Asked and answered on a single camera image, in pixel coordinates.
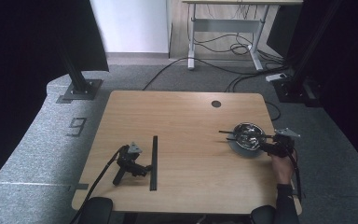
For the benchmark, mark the black chair armrest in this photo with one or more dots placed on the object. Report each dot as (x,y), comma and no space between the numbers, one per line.
(262,216)
(95,211)

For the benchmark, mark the black metal stand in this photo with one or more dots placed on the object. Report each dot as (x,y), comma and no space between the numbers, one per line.
(295,90)
(78,82)

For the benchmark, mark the white partition panel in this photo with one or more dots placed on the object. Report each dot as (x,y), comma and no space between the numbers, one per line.
(130,25)

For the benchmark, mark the white power strip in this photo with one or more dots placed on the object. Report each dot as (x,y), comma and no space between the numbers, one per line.
(276,77)

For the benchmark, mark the grey round plate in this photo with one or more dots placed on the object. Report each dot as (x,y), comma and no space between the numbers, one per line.
(239,151)

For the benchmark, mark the black round table grommet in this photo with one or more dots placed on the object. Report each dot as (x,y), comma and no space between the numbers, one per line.
(216,104)

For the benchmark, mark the black curtain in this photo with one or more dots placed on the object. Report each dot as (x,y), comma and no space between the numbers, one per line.
(354,77)
(18,62)

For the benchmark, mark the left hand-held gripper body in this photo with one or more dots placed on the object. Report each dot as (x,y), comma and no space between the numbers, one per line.
(127,161)

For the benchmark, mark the shiny metal bowl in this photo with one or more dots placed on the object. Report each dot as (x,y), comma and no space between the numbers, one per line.
(248,138)

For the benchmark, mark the white frame desk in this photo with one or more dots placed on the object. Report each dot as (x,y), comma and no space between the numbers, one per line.
(227,25)

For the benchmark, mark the person's right hand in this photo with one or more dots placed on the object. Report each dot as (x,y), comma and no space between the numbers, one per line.
(285,169)

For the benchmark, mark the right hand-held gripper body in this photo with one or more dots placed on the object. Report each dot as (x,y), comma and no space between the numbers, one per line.
(282,146)

